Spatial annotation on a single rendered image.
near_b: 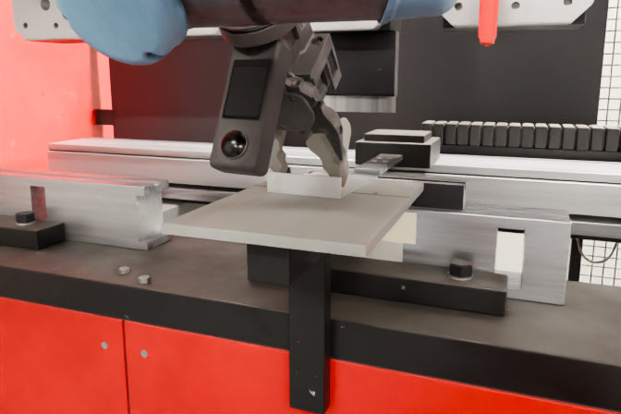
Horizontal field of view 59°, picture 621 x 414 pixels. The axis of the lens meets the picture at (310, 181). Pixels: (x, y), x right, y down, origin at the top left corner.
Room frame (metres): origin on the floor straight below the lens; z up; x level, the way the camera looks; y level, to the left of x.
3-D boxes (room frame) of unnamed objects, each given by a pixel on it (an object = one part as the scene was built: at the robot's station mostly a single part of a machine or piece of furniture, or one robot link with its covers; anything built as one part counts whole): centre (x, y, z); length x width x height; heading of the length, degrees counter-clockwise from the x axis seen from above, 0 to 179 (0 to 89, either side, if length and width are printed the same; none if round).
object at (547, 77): (1.24, -0.02, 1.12); 1.13 x 0.02 x 0.44; 69
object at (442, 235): (0.66, -0.11, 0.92); 0.39 x 0.06 x 0.10; 69
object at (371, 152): (0.82, -0.12, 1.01); 0.26 x 0.12 x 0.05; 159
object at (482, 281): (0.61, -0.07, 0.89); 0.30 x 0.05 x 0.03; 69
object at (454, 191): (0.67, -0.09, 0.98); 0.20 x 0.03 x 0.03; 69
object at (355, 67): (0.68, -0.06, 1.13); 0.10 x 0.02 x 0.10; 69
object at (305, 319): (0.51, 0.01, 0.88); 0.14 x 0.04 x 0.22; 159
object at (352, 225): (0.54, 0.00, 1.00); 0.26 x 0.18 x 0.01; 159
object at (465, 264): (0.58, -0.17, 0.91); 0.03 x 0.03 x 0.02
